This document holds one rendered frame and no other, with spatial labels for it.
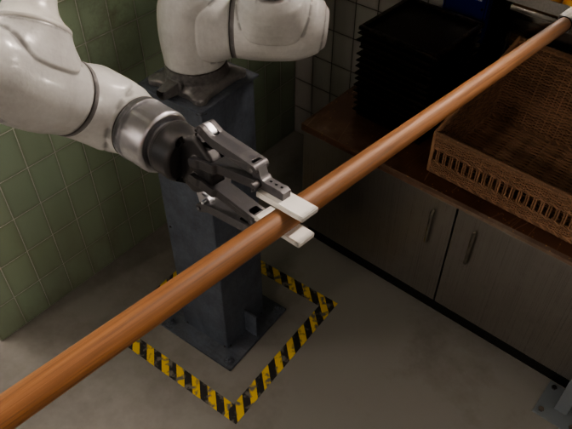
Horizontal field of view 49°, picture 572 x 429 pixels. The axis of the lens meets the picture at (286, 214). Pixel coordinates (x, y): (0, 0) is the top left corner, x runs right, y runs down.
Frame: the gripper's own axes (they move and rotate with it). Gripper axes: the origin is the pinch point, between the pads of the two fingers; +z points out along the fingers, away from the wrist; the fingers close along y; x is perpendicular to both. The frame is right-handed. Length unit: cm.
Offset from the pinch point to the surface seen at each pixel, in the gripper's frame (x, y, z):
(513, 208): -112, 61, 1
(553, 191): -110, 49, 9
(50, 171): -41, 77, -123
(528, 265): -109, 74, 11
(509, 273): -109, 81, 7
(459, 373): -102, 123, 6
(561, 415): -108, 121, 39
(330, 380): -72, 127, -26
